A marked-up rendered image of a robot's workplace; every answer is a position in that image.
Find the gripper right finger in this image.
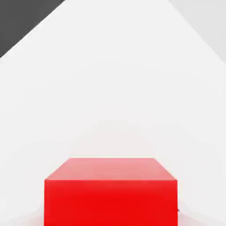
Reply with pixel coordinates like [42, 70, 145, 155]
[177, 207, 199, 226]

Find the small red cube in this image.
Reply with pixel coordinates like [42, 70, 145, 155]
[44, 157, 178, 226]

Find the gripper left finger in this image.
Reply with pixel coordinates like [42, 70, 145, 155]
[28, 204, 45, 226]

